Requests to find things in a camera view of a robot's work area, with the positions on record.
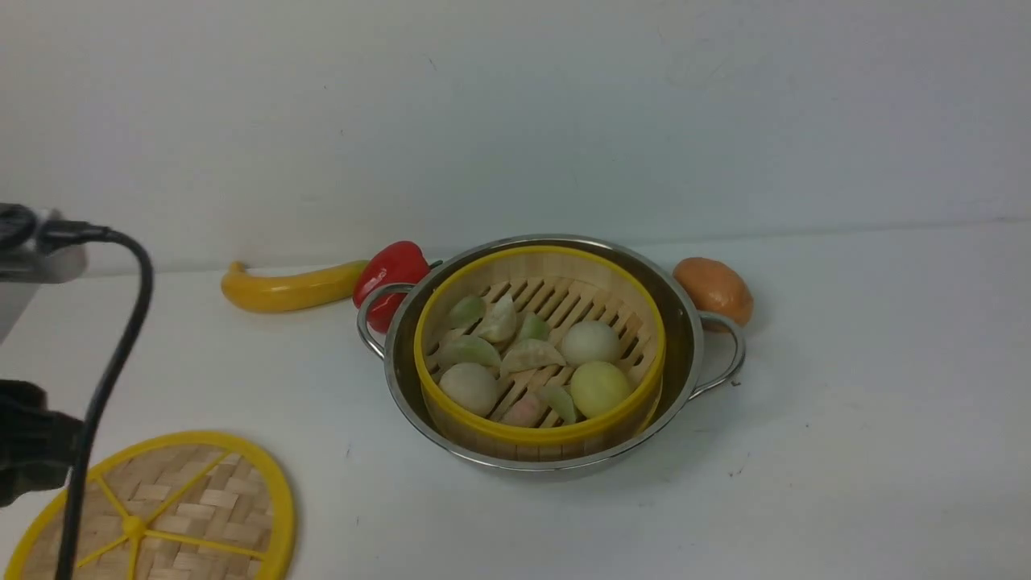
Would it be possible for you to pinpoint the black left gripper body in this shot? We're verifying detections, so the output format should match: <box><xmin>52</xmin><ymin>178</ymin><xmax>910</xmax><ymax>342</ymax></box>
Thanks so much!
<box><xmin>1</xmin><ymin>379</ymin><xmax>84</xmax><ymax>508</ymax></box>

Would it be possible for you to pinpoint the woven bamboo steamer lid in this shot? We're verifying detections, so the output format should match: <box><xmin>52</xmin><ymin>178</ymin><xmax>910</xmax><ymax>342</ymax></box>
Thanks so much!
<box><xmin>4</xmin><ymin>430</ymin><xmax>297</xmax><ymax>580</ymax></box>

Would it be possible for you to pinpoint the bamboo steamer basket yellow rim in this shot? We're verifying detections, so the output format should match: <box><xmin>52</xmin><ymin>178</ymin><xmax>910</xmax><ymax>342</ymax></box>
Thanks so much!
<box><xmin>397</xmin><ymin>241</ymin><xmax>667</xmax><ymax>462</ymax></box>

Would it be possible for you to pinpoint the stainless steel pot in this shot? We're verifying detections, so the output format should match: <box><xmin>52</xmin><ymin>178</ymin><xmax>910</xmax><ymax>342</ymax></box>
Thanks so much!
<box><xmin>358</xmin><ymin>234</ymin><xmax>745</xmax><ymax>473</ymax></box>

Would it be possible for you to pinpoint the yellow toy banana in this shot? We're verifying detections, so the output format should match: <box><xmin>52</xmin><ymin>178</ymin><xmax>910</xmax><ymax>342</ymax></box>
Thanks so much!
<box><xmin>221</xmin><ymin>260</ymin><xmax>369</xmax><ymax>313</ymax></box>

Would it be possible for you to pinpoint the red toy bell pepper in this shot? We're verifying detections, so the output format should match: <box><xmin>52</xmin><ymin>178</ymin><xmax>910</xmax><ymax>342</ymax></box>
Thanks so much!
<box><xmin>353</xmin><ymin>241</ymin><xmax>431</xmax><ymax>334</ymax></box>

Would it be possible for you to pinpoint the white toy bun lower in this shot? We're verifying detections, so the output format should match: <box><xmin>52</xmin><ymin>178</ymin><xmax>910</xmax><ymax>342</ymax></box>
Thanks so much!
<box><xmin>438</xmin><ymin>362</ymin><xmax>500</xmax><ymax>417</ymax></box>

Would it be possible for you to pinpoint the white toy bun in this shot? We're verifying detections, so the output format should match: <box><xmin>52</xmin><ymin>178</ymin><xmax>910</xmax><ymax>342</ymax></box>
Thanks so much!
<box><xmin>438</xmin><ymin>362</ymin><xmax>500</xmax><ymax>417</ymax></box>
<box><xmin>559</xmin><ymin>320</ymin><xmax>622</xmax><ymax>367</ymax></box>

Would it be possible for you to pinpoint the pale green dumpling top left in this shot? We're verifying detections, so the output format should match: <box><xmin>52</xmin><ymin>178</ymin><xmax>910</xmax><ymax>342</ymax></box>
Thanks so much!
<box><xmin>448</xmin><ymin>294</ymin><xmax>487</xmax><ymax>328</ymax></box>

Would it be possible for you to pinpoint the white dumpling upright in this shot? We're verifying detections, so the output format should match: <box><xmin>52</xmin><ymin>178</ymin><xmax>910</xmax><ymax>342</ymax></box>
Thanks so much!
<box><xmin>476</xmin><ymin>294</ymin><xmax>518</xmax><ymax>344</ymax></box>

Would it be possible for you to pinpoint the pink toy dumpling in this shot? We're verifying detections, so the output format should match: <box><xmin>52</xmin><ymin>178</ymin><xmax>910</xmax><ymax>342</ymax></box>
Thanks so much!
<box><xmin>499</xmin><ymin>391</ymin><xmax>548</xmax><ymax>429</ymax></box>

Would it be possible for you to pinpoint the cream dumpling centre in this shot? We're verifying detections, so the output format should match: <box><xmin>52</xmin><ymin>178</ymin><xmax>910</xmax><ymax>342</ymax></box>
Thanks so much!
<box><xmin>500</xmin><ymin>338</ymin><xmax>567</xmax><ymax>375</ymax></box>

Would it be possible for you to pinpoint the small green dumpling centre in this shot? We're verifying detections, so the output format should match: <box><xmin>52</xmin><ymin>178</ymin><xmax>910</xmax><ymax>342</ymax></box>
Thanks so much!
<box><xmin>516</xmin><ymin>312</ymin><xmax>551</xmax><ymax>344</ymax></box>

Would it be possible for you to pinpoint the green dumpling bottom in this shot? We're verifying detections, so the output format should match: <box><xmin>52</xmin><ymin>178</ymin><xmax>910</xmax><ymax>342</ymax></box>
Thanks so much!
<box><xmin>539</xmin><ymin>383</ymin><xmax>578</xmax><ymax>425</ymax></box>

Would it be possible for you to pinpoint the white toy bun upper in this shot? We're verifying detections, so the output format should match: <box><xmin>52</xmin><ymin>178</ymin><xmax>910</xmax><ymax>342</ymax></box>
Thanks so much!
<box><xmin>559</xmin><ymin>320</ymin><xmax>622</xmax><ymax>367</ymax></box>

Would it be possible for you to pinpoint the yellow toy bun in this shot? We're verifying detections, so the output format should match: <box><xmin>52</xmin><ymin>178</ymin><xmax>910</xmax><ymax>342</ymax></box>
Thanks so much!
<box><xmin>569</xmin><ymin>361</ymin><xmax>633</xmax><ymax>419</ymax></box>

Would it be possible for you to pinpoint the brown toy potato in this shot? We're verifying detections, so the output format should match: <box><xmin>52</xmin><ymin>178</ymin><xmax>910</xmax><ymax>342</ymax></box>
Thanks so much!
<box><xmin>673</xmin><ymin>257</ymin><xmax>755</xmax><ymax>328</ymax></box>

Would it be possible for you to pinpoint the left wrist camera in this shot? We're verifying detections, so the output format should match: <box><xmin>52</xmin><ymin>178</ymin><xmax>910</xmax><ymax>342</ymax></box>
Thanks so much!
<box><xmin>1</xmin><ymin>203</ymin><xmax>89</xmax><ymax>285</ymax></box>

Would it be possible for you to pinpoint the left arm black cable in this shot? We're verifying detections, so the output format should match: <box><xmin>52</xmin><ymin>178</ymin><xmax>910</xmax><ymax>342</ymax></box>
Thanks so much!
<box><xmin>36</xmin><ymin>220</ymin><xmax>155</xmax><ymax>580</ymax></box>

